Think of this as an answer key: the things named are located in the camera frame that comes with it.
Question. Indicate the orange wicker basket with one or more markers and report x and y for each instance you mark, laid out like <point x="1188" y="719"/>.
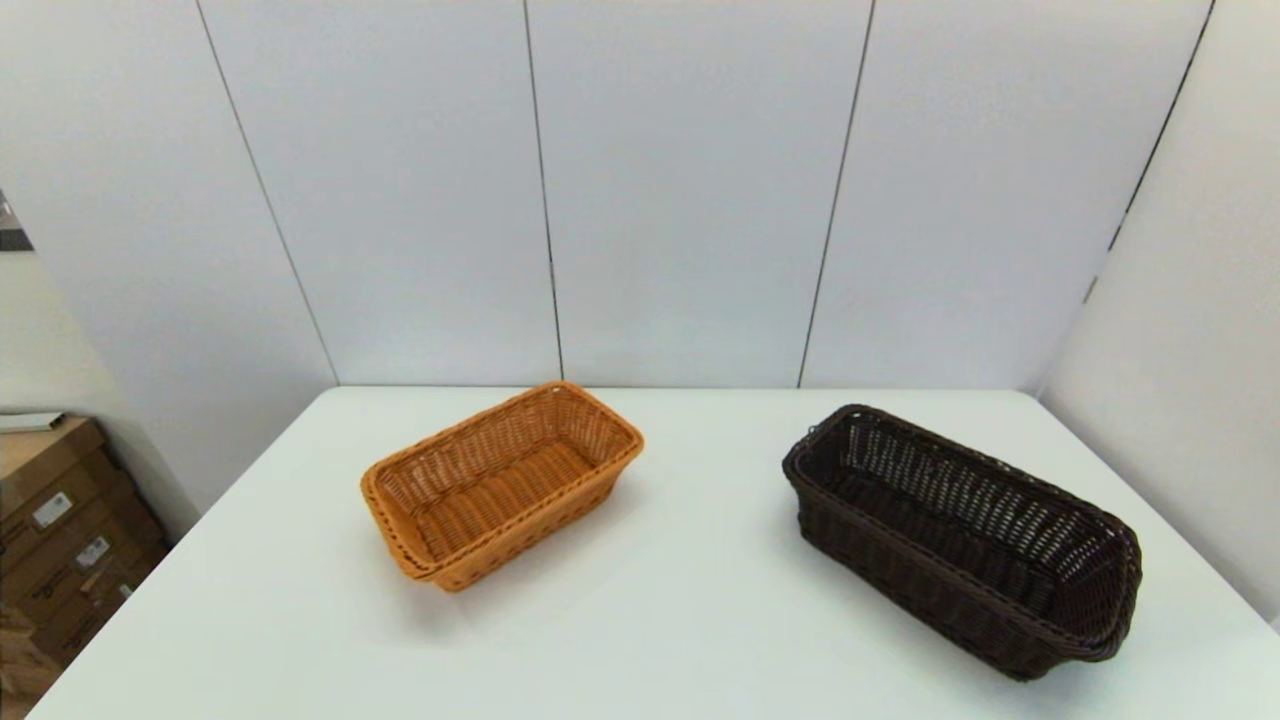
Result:
<point x="500" y="505"/>

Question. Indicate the dark brown wicker basket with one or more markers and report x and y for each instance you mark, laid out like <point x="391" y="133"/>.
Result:
<point x="960" y="540"/>

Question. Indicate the cardboard box with white label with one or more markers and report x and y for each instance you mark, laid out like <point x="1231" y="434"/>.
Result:
<point x="80" y="500"/>
<point x="120" y="540"/>

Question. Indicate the cardboard box with small labels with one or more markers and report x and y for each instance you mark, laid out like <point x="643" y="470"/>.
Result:
<point x="90" y="615"/>

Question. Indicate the flat white panel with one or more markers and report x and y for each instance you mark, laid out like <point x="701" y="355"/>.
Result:
<point x="30" y="421"/>

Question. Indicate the crumpled cardboard box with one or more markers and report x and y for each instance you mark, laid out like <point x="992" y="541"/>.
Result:
<point x="20" y="660"/>

